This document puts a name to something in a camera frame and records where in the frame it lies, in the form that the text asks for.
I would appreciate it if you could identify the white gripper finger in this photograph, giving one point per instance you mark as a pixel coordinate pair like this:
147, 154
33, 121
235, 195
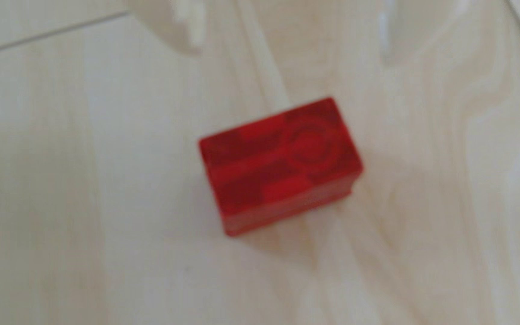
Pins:
174, 20
411, 25

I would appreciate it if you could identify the red rectangular block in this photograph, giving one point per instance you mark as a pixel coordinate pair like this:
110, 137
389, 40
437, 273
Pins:
282, 164

